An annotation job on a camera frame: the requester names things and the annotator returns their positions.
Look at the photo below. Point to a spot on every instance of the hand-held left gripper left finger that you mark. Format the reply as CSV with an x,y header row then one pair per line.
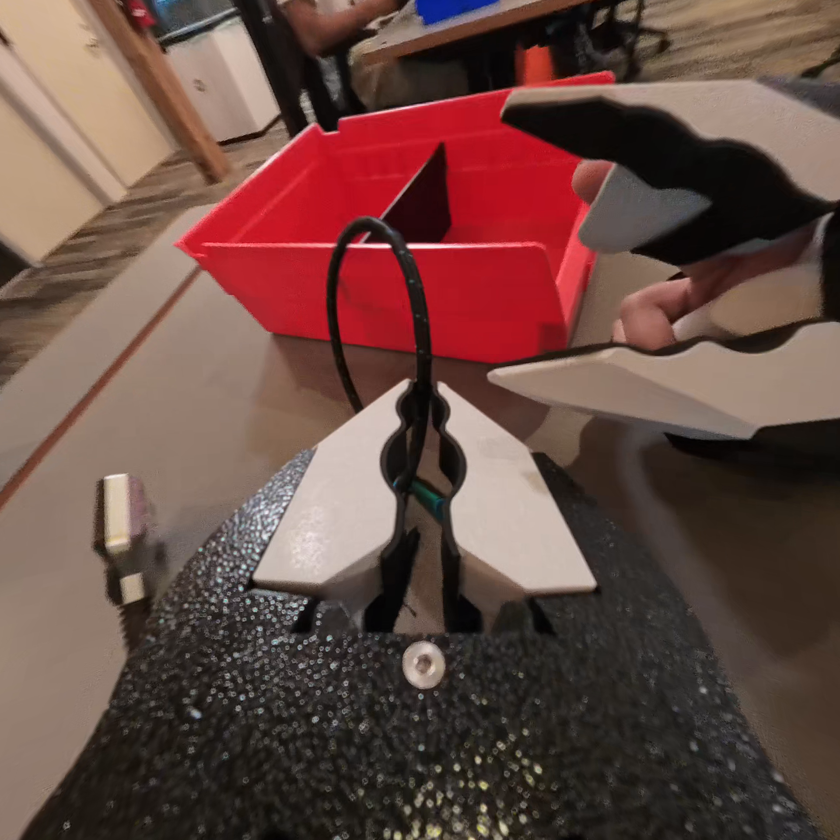
x,y
328,518

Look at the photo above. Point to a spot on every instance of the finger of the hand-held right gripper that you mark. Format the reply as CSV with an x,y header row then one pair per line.
x,y
656,387
722,105

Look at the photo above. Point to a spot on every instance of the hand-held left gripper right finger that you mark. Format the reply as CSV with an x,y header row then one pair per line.
x,y
518,525

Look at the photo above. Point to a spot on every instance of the dark hub adapter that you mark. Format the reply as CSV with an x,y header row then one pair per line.
x,y
121,512

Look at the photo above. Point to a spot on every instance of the red plastic bin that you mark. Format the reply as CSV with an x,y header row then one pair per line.
x,y
394,295

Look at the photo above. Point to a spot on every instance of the person's right hand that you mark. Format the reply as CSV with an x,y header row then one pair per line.
x,y
722,269

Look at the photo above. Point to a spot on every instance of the orange object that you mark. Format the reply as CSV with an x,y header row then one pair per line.
x,y
537,65

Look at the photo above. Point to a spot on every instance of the wooden table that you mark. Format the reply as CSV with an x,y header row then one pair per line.
x,y
472,29

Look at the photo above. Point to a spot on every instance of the blue plastic bin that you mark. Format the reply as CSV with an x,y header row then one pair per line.
x,y
459,10

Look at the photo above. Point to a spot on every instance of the black bin divider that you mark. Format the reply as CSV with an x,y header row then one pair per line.
x,y
423,203

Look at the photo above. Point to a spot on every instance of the black office chair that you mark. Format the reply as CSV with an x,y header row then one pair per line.
x,y
289,85

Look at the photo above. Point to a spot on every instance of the white door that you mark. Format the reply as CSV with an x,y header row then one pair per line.
x,y
39,184
85,79

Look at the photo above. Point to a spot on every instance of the white recycling bin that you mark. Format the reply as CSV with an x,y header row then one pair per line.
x,y
223,79

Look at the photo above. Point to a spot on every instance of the red fire extinguisher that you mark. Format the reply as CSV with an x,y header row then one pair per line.
x,y
141,13

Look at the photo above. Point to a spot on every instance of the wooden post with red stickers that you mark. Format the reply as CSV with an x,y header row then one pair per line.
x,y
170,98

